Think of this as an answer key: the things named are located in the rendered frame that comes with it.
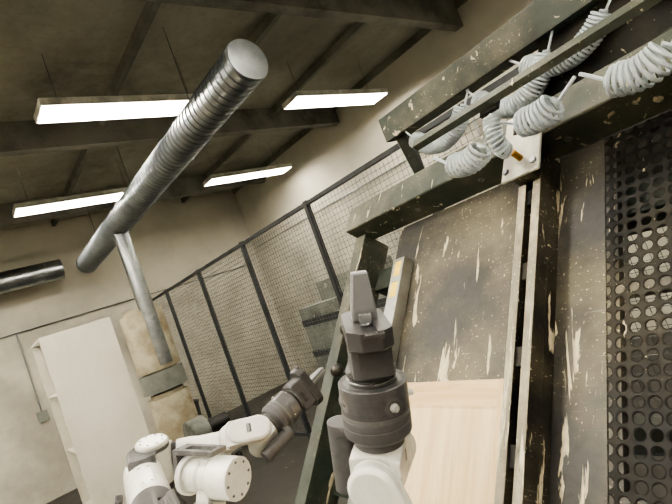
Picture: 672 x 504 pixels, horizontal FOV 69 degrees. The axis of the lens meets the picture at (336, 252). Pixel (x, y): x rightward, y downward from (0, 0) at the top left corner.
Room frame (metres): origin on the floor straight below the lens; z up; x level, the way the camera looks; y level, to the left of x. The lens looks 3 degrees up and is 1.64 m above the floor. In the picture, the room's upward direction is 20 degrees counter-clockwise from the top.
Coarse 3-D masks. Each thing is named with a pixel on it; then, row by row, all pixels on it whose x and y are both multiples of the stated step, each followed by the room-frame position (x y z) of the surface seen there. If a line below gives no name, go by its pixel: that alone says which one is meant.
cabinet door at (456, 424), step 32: (416, 384) 1.25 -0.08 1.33; (448, 384) 1.16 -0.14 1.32; (480, 384) 1.08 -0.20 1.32; (416, 416) 1.21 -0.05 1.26; (448, 416) 1.13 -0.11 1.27; (480, 416) 1.05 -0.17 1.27; (416, 448) 1.17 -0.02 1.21; (448, 448) 1.09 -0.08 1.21; (480, 448) 1.02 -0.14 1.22; (416, 480) 1.13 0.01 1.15; (448, 480) 1.06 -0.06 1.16; (480, 480) 0.99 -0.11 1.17
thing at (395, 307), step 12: (408, 264) 1.49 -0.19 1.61; (396, 276) 1.48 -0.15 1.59; (408, 276) 1.48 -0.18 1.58; (408, 288) 1.47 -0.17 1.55; (396, 300) 1.43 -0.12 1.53; (384, 312) 1.46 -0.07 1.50; (396, 312) 1.42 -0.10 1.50; (396, 324) 1.41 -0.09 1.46; (396, 336) 1.40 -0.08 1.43; (396, 348) 1.40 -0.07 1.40; (396, 360) 1.39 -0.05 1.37
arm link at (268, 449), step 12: (264, 408) 1.31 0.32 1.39; (276, 408) 1.30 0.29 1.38; (276, 420) 1.29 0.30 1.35; (288, 420) 1.30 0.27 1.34; (276, 432) 1.29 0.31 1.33; (288, 432) 1.29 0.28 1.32; (252, 444) 1.26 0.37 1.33; (264, 444) 1.27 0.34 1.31; (276, 444) 1.26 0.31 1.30; (264, 456) 1.25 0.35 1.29
